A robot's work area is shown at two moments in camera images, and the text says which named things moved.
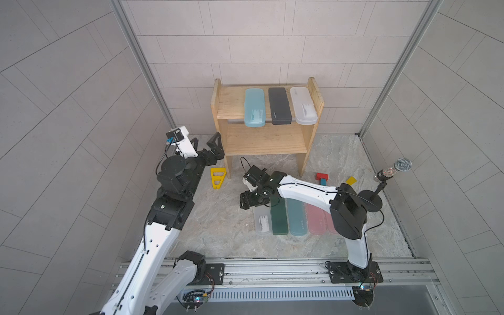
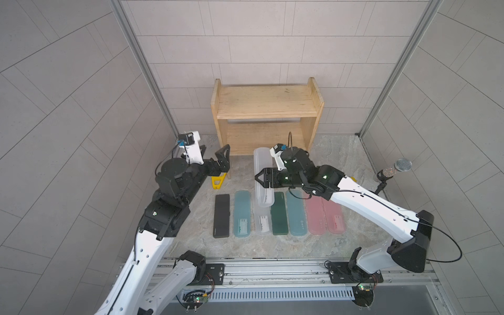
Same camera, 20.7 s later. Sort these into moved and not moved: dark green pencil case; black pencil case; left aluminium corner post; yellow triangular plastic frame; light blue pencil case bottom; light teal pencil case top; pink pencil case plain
Moved: light teal pencil case top; black pencil case
Not moved: light blue pencil case bottom; yellow triangular plastic frame; left aluminium corner post; dark green pencil case; pink pencil case plain
